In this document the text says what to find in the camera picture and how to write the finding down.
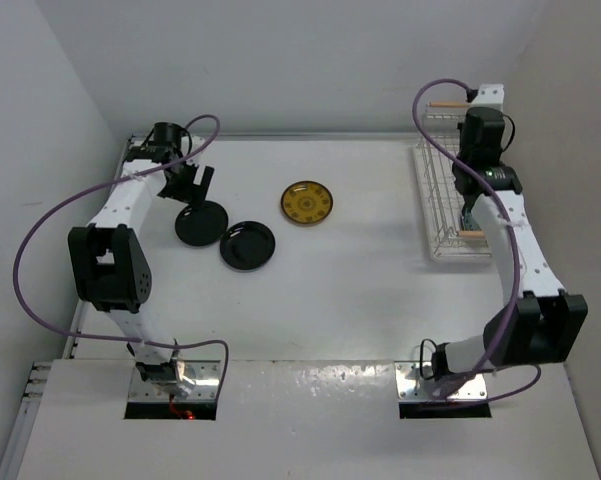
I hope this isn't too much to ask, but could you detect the blue green patterned plate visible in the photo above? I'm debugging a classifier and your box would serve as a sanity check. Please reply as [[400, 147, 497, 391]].
[[460, 209, 480, 231]]

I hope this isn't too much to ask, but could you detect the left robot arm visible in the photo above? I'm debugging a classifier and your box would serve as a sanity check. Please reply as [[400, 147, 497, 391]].
[[68, 122, 228, 399]]

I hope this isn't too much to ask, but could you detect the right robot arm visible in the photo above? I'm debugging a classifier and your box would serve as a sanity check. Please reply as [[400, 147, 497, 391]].
[[431, 106, 588, 385]]

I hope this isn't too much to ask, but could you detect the black plate far left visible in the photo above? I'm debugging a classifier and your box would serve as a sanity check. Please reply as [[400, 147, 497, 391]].
[[174, 201, 229, 247]]

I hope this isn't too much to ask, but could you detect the black plate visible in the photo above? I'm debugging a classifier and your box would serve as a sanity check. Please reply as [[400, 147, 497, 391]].
[[219, 221, 276, 271], [174, 201, 229, 247]]

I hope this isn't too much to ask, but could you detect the black plate centre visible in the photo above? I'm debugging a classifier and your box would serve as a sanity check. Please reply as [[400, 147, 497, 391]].
[[219, 221, 276, 271]]

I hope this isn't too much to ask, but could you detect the yellow patterned plate far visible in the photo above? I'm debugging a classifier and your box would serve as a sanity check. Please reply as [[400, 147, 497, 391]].
[[280, 180, 334, 227]]

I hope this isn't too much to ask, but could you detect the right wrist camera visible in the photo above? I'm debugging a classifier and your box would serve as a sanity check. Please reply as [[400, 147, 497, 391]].
[[470, 84, 505, 112]]

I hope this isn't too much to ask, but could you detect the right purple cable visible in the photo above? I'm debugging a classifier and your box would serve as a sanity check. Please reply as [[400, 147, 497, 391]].
[[411, 78, 542, 404]]

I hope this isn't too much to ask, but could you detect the purple cable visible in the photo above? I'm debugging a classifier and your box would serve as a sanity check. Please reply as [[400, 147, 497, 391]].
[[11, 114, 230, 401], [411, 78, 542, 404]]

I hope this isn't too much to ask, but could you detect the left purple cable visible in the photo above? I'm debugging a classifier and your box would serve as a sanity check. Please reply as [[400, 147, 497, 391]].
[[11, 114, 230, 401]]

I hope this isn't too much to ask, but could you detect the white wire dish rack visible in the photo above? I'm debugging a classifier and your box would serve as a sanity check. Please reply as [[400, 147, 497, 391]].
[[413, 102, 491, 264]]

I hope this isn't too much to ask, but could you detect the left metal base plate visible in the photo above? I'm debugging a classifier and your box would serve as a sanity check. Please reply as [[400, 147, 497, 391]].
[[128, 360, 222, 403]]

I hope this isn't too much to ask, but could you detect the metal base plate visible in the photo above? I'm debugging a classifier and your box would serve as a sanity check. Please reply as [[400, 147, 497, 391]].
[[394, 360, 487, 404], [128, 360, 222, 403]]

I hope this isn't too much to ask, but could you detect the aluminium table frame rail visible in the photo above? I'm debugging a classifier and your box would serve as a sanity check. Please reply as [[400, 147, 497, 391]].
[[0, 132, 551, 480]]

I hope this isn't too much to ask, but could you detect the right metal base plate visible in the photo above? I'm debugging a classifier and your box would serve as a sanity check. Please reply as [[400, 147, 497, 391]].
[[394, 360, 487, 404]]

